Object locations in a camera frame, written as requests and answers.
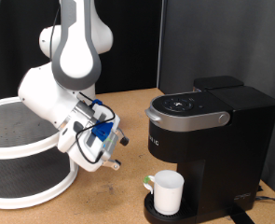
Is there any white mug green taped handle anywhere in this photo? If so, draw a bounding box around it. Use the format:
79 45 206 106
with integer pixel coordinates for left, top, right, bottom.
143 169 186 216

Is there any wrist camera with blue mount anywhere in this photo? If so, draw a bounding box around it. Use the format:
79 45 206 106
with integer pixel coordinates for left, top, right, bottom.
85 98 116 147

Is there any grey partition panel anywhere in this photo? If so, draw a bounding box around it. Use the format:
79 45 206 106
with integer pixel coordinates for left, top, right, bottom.
157 0 275 200

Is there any white two-tier turntable shelf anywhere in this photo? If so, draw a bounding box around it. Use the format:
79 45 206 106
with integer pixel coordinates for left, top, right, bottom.
0 96 79 210

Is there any black machine power cable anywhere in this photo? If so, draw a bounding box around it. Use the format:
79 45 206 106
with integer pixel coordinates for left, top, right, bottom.
254 195 275 206

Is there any black robot camera cable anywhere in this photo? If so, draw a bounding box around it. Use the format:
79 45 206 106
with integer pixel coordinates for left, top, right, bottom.
75 91 117 165

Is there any black Keurig coffee machine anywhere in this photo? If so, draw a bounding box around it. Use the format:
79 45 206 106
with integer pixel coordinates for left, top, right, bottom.
144 75 275 224

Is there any black curtain backdrop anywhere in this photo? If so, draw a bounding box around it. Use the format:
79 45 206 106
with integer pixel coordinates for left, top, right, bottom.
0 0 163 104

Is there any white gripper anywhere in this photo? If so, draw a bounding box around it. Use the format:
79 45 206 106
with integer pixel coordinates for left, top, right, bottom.
67 104 131 173

